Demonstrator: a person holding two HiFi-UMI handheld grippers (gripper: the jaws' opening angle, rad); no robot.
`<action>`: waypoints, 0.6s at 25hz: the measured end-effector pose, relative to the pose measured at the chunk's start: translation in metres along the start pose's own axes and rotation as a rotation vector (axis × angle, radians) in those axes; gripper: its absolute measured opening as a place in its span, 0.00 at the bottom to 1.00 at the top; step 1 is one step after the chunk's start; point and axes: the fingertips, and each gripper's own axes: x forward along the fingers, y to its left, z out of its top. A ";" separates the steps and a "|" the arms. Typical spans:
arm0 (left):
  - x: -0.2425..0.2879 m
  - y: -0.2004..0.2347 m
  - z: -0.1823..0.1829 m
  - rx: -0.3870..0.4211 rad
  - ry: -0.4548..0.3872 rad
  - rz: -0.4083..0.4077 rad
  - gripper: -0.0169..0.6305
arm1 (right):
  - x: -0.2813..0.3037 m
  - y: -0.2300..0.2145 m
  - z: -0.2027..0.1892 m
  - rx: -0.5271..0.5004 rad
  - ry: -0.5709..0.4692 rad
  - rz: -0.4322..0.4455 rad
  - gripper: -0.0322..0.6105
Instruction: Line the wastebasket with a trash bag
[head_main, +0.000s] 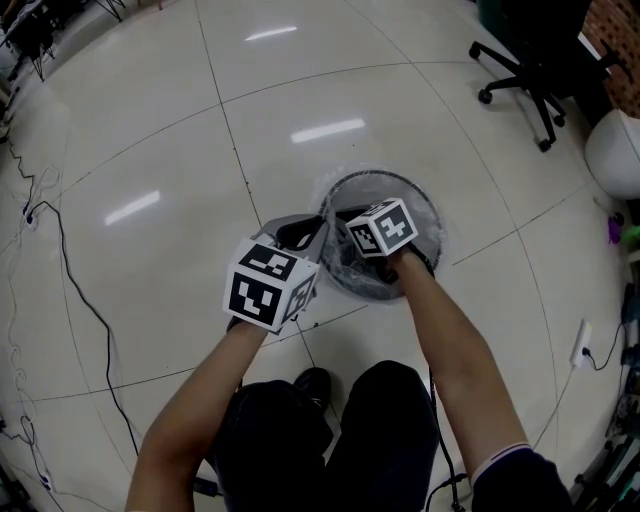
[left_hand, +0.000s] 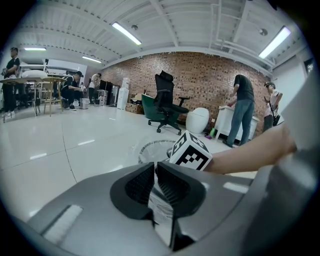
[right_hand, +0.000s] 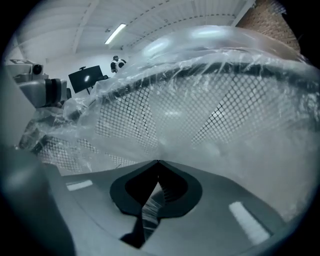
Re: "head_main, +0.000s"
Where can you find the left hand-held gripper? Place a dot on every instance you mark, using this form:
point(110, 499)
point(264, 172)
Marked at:
point(260, 290)

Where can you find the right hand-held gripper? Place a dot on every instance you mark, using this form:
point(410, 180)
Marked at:
point(382, 227)

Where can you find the black mesh waste bin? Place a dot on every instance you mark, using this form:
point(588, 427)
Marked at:
point(360, 187)

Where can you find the clear plastic bin bag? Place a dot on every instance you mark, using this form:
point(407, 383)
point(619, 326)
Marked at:
point(436, 220)

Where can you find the person's right forearm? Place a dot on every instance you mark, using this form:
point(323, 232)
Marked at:
point(450, 350)

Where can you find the person's left forearm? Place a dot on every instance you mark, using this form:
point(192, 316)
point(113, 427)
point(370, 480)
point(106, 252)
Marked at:
point(190, 425)

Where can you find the person's black left shoe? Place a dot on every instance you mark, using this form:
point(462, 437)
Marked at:
point(314, 382)

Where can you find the person's dark trousers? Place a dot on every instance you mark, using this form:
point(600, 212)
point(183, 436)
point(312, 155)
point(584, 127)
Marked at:
point(385, 430)

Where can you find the long white power strip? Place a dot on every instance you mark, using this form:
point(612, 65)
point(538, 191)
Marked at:
point(580, 340)

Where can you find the purple plastic item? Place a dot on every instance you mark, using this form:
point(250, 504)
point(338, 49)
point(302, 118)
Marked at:
point(615, 231)

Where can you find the green and white bathtub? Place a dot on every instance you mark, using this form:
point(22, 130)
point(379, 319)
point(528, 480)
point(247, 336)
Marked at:
point(487, 15)

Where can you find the black mesh office chair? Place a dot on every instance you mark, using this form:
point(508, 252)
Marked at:
point(545, 50)

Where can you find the white egg-shaped toilet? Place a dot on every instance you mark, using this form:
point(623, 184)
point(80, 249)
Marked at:
point(617, 155)

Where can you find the small white power strip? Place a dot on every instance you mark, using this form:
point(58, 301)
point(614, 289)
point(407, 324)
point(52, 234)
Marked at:
point(31, 219)

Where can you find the person's dark shirt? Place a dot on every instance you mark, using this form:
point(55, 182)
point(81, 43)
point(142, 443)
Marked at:
point(520, 480)

